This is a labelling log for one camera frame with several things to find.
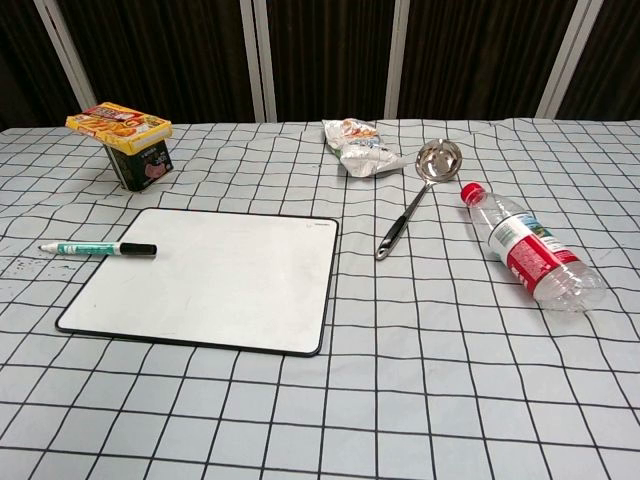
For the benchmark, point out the marker pen with black cap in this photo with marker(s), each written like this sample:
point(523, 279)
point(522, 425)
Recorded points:
point(100, 248)

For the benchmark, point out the white writing board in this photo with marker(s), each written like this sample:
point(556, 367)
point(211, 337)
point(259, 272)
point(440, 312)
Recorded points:
point(215, 280)

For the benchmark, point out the crumpled white snack bag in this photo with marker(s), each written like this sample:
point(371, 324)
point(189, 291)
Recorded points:
point(360, 150)

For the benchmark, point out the checkered white tablecloth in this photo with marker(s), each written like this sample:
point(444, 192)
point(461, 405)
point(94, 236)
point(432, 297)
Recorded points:
point(400, 375)

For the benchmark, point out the dark folding screen panel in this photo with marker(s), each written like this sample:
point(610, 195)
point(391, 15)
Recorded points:
point(170, 55)
point(475, 55)
point(330, 55)
point(615, 55)
point(22, 60)

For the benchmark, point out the dark green tin can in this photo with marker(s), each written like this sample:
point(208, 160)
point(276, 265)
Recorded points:
point(145, 167)

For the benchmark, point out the clear bottle with red label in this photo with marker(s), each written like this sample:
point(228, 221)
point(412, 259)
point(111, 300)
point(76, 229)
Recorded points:
point(530, 250)

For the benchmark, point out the yellow curry food box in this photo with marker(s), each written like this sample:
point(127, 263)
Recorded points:
point(115, 125)

